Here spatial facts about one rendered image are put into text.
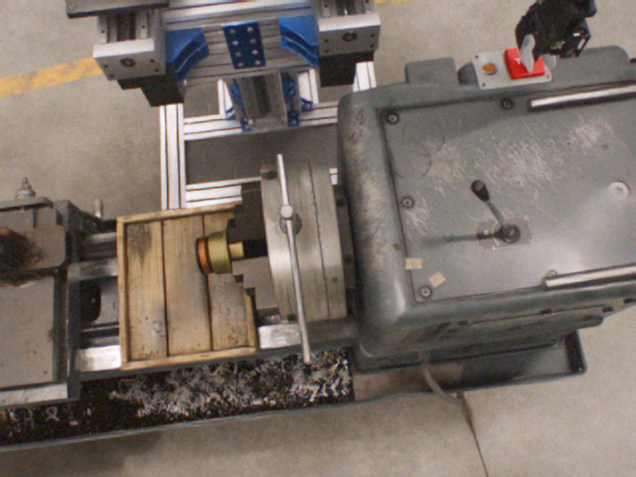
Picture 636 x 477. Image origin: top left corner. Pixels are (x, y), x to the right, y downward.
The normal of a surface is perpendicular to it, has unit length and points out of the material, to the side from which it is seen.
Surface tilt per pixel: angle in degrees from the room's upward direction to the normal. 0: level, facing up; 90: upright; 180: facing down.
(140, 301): 0
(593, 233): 0
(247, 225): 51
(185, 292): 0
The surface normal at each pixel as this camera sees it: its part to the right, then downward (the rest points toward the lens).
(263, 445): -0.04, -0.30
